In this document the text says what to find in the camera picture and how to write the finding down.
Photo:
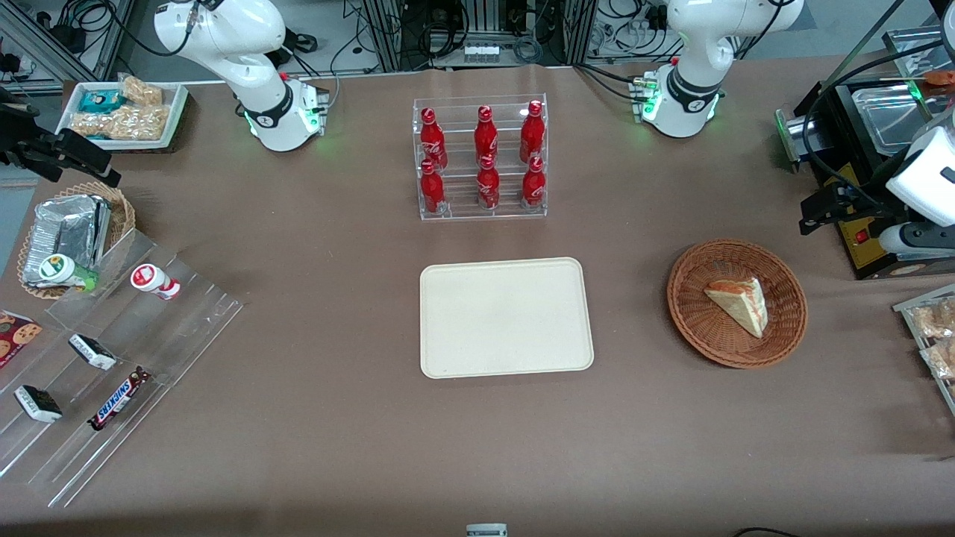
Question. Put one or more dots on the clear acrylic stepped display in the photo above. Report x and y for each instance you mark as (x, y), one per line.
(186, 328)

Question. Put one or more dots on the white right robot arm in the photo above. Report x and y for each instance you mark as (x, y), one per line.
(246, 45)

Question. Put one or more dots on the green-capped white yogurt bottle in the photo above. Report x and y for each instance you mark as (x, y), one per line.
(60, 271)

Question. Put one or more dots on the narrow silver foil pack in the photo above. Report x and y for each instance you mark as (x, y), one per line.
(103, 224)

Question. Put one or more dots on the slanted metal rail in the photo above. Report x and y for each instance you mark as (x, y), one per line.
(865, 43)

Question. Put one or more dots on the steel pastry tray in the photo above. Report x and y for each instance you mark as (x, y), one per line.
(906, 309)

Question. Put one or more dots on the clear-wrapped pastry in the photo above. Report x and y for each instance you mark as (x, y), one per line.
(936, 319)
(941, 359)

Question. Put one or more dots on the small tan wicker basket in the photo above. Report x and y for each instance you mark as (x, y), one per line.
(123, 212)

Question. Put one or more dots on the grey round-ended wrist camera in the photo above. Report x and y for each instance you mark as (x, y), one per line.
(921, 246)

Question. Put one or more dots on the cream plastic serving tray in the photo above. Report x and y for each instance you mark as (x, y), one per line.
(477, 321)

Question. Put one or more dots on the teal snack pack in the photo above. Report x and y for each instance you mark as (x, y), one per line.
(101, 101)

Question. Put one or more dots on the clear acrylic bottle rack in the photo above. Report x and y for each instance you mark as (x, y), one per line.
(462, 212)

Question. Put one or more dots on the large silver foil pack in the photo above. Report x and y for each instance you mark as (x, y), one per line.
(63, 231)

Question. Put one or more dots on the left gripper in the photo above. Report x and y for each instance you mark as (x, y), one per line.
(874, 202)

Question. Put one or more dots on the stainless steel warmer pan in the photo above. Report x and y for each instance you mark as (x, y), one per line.
(888, 119)

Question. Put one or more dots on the triangle sandwich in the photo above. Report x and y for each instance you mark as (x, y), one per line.
(742, 304)

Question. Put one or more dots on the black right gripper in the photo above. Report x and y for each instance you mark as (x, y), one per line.
(18, 139)

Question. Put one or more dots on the red cookie package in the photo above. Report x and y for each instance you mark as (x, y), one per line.
(15, 335)

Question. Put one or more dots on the black and white snack bar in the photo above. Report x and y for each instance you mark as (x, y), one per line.
(37, 403)
(92, 352)

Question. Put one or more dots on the white rectangular snack tray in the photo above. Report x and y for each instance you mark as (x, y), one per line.
(177, 101)

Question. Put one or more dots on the orange skewered food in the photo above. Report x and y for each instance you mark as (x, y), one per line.
(941, 77)

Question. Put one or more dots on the white label tag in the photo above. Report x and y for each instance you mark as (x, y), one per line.
(486, 530)

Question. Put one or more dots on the large clear-bagged nut snack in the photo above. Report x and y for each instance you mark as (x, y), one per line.
(123, 123)

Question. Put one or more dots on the round brown wicker basket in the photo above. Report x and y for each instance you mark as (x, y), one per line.
(694, 313)

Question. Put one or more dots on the white power strip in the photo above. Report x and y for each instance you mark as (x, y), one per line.
(481, 53)

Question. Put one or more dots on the aluminium corner frame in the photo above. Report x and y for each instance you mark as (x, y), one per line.
(45, 41)

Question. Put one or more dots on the small clear-bagged nut snack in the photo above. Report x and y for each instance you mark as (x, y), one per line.
(142, 91)

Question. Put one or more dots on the red-capped white yogurt bottle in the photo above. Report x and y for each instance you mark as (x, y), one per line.
(149, 279)

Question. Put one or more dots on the black food warmer appliance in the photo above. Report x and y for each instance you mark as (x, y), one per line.
(843, 160)

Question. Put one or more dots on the red cola bottle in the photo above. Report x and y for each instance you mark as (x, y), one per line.
(488, 186)
(433, 142)
(486, 138)
(532, 134)
(432, 190)
(533, 185)

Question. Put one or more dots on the aluminium frame rack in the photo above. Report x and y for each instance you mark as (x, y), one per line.
(384, 33)

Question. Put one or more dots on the brown Snickers bar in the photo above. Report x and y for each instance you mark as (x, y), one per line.
(119, 399)

